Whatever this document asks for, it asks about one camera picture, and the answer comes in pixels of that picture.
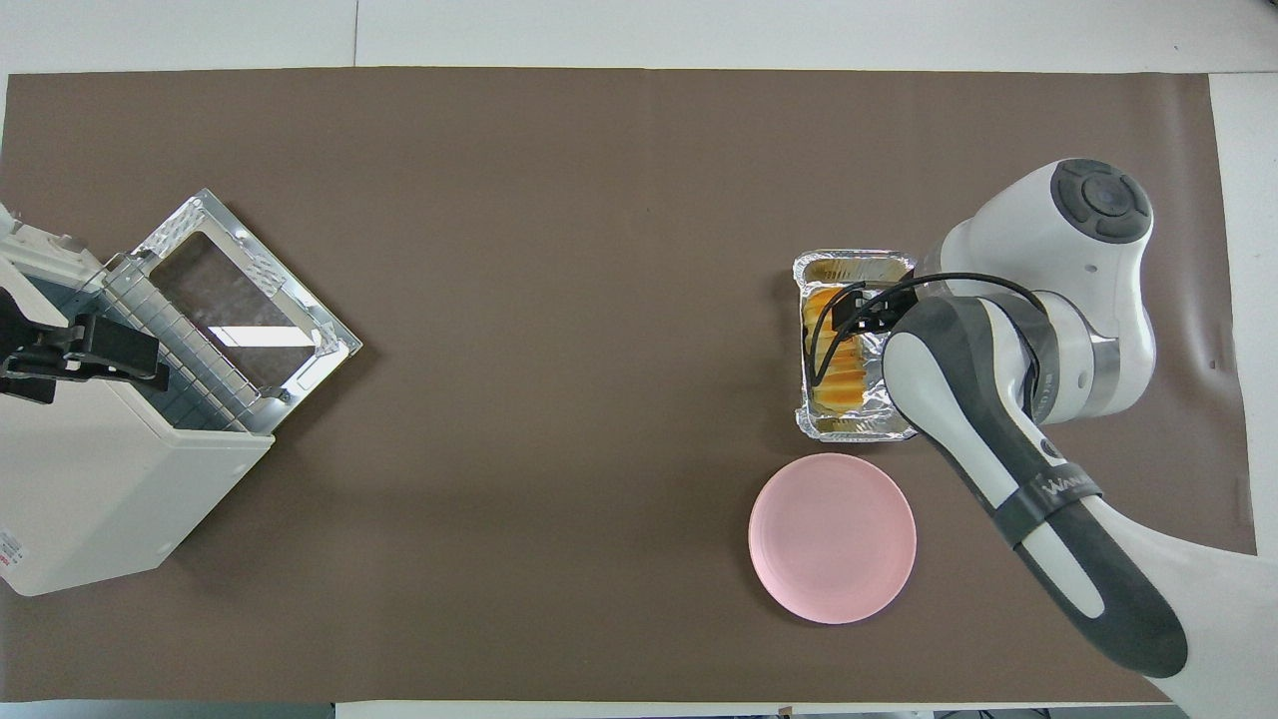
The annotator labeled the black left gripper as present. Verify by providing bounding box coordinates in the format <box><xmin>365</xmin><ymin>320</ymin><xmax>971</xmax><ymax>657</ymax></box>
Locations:
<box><xmin>0</xmin><ymin>290</ymin><xmax>169</xmax><ymax>405</ymax></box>

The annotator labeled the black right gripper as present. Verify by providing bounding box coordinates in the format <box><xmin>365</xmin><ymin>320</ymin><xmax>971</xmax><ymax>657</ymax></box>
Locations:
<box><xmin>834</xmin><ymin>285</ymin><xmax>920</xmax><ymax>336</ymax></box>

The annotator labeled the sliced golden bread loaf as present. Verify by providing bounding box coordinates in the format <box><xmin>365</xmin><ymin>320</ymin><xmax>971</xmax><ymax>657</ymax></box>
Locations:
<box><xmin>804</xmin><ymin>285</ymin><xmax>872</xmax><ymax>416</ymax></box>

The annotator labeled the aluminium foil tray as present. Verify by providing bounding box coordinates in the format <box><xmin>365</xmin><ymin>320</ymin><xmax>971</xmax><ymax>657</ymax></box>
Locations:
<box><xmin>794</xmin><ymin>250</ymin><xmax>925</xmax><ymax>443</ymax></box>

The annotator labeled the cream toaster oven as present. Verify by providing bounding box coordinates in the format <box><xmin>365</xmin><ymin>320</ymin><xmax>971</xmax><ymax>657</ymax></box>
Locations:
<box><xmin>0</xmin><ymin>205</ymin><xmax>276</xmax><ymax>598</ymax></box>

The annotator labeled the glass chrome oven door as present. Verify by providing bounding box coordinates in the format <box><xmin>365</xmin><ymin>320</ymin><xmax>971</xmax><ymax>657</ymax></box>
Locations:
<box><xmin>130</xmin><ymin>188</ymin><xmax>363</xmax><ymax>432</ymax></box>

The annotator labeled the pink round plate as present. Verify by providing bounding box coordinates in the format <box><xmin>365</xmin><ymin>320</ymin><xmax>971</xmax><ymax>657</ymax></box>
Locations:
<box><xmin>748</xmin><ymin>452</ymin><xmax>918</xmax><ymax>626</ymax></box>

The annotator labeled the brown table mat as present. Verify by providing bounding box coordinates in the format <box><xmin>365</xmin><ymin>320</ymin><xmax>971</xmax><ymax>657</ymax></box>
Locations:
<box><xmin>0</xmin><ymin>67</ymin><xmax>1274</xmax><ymax>705</ymax></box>

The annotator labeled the metal wire oven rack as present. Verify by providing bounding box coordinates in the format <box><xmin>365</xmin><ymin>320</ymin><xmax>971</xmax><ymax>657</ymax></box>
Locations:
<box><xmin>100</xmin><ymin>255</ymin><xmax>263</xmax><ymax>432</ymax></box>

